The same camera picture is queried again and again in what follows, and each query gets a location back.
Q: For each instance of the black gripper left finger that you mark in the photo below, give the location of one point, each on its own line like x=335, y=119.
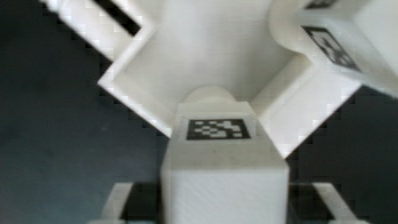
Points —
x=130, y=206

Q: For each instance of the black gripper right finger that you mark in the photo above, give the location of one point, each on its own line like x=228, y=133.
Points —
x=317, y=206

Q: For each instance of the white short tagged block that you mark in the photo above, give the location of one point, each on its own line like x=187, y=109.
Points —
x=224, y=172

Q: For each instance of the white chair seat part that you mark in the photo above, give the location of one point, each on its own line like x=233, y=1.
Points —
x=187, y=43

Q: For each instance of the white fence frame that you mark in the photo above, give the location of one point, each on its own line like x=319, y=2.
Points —
x=308, y=110

